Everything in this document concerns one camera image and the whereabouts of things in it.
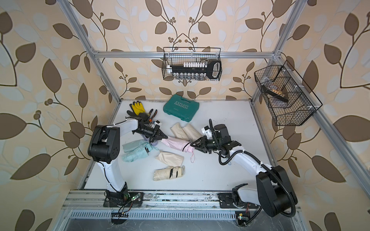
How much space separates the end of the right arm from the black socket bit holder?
34 cm

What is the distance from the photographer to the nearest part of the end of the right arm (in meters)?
0.67

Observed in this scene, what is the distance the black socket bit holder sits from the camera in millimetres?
829
